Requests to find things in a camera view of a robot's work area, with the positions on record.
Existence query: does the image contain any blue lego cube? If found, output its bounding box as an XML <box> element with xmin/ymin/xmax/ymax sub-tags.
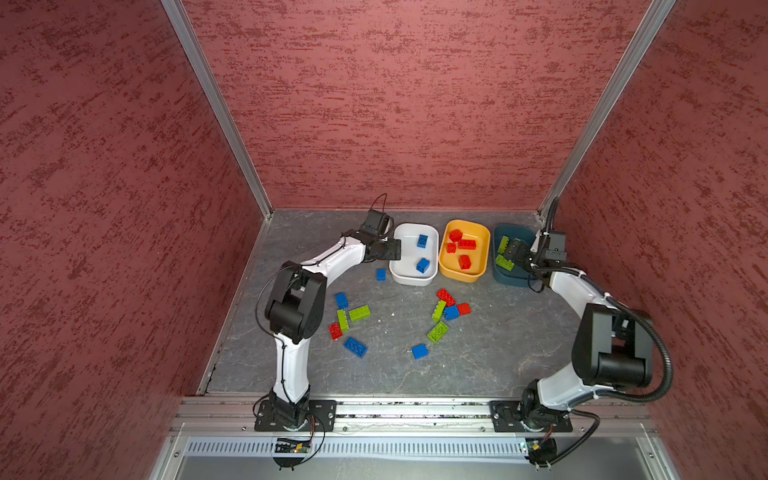
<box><xmin>416</xmin><ymin>258</ymin><xmax>430</xmax><ymax>273</ymax></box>

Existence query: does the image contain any red lego plate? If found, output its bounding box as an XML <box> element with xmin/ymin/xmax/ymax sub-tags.
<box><xmin>457</xmin><ymin>239</ymin><xmax>477</xmax><ymax>250</ymax></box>

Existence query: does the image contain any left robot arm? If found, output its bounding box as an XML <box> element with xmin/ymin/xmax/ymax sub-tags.
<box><xmin>264</xmin><ymin>231</ymin><xmax>402</xmax><ymax>428</ymax></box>

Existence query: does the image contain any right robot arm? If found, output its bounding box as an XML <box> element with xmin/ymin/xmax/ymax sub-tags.
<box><xmin>495</xmin><ymin>230</ymin><xmax>674</xmax><ymax>431</ymax></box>

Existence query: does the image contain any teal plastic bin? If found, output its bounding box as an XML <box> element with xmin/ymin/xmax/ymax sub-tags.
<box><xmin>491</xmin><ymin>224</ymin><xmax>535</xmax><ymax>287</ymax></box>

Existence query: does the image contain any white plastic bin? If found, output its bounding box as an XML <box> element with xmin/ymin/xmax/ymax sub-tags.
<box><xmin>389</xmin><ymin>223</ymin><xmax>440</xmax><ymax>287</ymax></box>

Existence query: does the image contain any yellow plastic bin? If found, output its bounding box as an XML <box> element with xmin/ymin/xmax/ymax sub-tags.
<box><xmin>438</xmin><ymin>219</ymin><xmax>491</xmax><ymax>283</ymax></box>

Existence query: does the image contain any red lego brick studded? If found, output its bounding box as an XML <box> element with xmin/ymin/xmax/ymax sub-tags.
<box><xmin>436</xmin><ymin>289</ymin><xmax>456</xmax><ymax>307</ymax></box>

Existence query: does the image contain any green lego brick long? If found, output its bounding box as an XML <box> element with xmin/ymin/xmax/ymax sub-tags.
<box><xmin>348</xmin><ymin>305</ymin><xmax>371</xmax><ymax>322</ymax></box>

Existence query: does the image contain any narrow green lego brick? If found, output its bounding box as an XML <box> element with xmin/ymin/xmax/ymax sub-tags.
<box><xmin>337</xmin><ymin>309</ymin><xmax>350</xmax><ymax>333</ymax></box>

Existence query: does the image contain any green lego brick upright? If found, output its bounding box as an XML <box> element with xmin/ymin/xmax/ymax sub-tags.
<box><xmin>432</xmin><ymin>300</ymin><xmax>446</xmax><ymax>322</ymax></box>

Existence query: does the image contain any blue lego brick low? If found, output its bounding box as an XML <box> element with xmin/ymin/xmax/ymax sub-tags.
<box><xmin>443</xmin><ymin>305</ymin><xmax>461</xmax><ymax>321</ymax></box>

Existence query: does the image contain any small red lego brick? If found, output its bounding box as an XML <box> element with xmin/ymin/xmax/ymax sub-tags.
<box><xmin>328</xmin><ymin>323</ymin><xmax>344</xmax><ymax>341</ymax></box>

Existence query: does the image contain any green lego brick flat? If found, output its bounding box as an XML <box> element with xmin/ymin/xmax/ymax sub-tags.
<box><xmin>427</xmin><ymin>321</ymin><xmax>450</xmax><ymax>344</ymax></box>

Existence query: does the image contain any large blue lego brick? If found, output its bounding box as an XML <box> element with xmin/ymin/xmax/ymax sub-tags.
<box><xmin>344</xmin><ymin>337</ymin><xmax>368</xmax><ymax>358</ymax></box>

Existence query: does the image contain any blue square lego brick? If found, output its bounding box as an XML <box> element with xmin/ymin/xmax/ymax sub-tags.
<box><xmin>412</xmin><ymin>344</ymin><xmax>429</xmax><ymax>360</ymax></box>

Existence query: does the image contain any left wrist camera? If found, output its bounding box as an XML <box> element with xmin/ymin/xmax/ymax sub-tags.
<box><xmin>360</xmin><ymin>209</ymin><xmax>392</xmax><ymax>238</ymax></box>

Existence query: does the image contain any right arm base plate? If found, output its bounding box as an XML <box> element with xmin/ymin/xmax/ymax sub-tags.
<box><xmin>488</xmin><ymin>400</ymin><xmax>573</xmax><ymax>434</ymax></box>

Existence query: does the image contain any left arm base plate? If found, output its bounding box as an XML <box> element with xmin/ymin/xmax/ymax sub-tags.
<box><xmin>254</xmin><ymin>399</ymin><xmax>338</xmax><ymax>433</ymax></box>

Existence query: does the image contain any aluminium front rail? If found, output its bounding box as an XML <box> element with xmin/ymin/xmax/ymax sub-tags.
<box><xmin>173</xmin><ymin>395</ymin><xmax>652</xmax><ymax>436</ymax></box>

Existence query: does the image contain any right corner aluminium post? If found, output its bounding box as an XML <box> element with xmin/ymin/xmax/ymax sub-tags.
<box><xmin>537</xmin><ymin>0</ymin><xmax>676</xmax><ymax>220</ymax></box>

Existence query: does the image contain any corner aluminium post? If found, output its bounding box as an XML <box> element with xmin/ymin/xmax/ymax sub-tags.
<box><xmin>161</xmin><ymin>0</ymin><xmax>274</xmax><ymax>220</ymax></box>
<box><xmin>537</xmin><ymin>0</ymin><xmax>676</xmax><ymax>220</ymax></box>

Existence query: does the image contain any left corner aluminium post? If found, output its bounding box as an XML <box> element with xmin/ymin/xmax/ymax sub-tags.
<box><xmin>161</xmin><ymin>0</ymin><xmax>274</xmax><ymax>220</ymax></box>

